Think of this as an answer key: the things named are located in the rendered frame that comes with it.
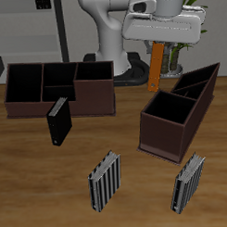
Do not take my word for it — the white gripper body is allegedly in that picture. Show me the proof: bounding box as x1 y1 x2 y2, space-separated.
120 4 208 47

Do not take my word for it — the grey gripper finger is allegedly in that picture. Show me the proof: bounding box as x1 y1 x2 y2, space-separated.
144 39 155 56
163 42 173 57

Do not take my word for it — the orange book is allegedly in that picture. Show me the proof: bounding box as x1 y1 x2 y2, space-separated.
145 41 168 93

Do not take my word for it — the dark brown desk caddy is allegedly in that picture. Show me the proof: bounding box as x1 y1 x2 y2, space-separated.
133 61 224 167
2 58 118 121

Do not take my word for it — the black book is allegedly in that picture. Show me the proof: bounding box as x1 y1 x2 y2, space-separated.
45 95 74 147

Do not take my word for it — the grey striped book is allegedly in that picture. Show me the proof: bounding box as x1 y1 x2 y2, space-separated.
86 149 123 213
168 151 208 215

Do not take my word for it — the green pot plant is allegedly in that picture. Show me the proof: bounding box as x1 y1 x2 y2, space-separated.
157 0 213 80

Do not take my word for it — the grey shelving unit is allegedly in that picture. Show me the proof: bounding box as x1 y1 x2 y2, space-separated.
0 0 70 66

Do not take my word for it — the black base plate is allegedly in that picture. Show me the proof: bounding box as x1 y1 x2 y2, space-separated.
82 50 151 89

